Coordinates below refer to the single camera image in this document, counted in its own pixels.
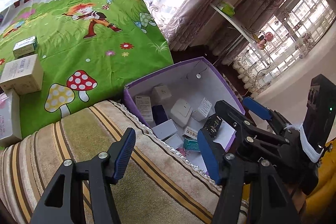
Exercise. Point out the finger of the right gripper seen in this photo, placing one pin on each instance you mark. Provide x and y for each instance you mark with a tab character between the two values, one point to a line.
275	120

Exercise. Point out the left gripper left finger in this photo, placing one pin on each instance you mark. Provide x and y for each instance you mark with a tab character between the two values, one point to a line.
63	199

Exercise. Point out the dark blue small box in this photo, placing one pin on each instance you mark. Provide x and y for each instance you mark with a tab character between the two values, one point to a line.
159	114

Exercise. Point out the purple cardboard storage box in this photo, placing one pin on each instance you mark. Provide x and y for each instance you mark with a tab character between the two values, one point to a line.
191	80

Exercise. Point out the green item on shelf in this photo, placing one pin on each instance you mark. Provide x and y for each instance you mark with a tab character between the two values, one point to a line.
226	8

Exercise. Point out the white green medicine box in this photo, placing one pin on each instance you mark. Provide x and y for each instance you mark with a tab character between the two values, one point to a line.
25	47

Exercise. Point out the striped beige sofa cushion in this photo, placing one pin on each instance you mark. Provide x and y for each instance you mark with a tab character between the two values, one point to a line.
159	185

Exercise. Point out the white grey box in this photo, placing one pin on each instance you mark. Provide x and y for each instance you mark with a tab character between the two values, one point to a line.
165	129

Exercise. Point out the small white barcode box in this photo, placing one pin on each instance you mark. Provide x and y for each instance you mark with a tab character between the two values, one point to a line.
202	111

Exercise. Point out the tan narrow box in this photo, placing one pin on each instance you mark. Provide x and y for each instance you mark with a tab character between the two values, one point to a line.
190	133

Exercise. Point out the green cartoon print cloth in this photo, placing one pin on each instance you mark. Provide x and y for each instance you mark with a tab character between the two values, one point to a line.
88	49

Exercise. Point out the white wall shelf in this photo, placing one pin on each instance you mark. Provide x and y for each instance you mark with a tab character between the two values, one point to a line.
236	24

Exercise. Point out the pink fan on shelf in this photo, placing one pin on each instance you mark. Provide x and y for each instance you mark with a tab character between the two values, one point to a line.
264	39

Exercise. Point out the large beige cardboard box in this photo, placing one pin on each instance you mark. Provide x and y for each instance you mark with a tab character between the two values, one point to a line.
24	75

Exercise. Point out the white red text box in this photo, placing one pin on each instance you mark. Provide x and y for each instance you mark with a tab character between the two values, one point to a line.
143	104

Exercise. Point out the pink drape right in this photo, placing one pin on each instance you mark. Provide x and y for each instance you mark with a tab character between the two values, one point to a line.
210	3

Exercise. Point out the white cube box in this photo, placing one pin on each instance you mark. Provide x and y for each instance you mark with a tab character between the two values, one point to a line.
160	94

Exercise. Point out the white box with pink stain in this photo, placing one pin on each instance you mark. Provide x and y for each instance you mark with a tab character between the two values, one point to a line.
10	119

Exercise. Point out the white square socket box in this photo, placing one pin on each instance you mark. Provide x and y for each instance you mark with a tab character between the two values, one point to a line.
180	112

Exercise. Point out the small black device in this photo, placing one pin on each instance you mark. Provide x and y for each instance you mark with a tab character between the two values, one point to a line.
213	124

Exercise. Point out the teal green box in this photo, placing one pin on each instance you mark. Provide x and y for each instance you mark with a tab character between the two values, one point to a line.
191	145

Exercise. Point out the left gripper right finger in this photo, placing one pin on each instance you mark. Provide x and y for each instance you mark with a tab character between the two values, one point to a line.
269	200

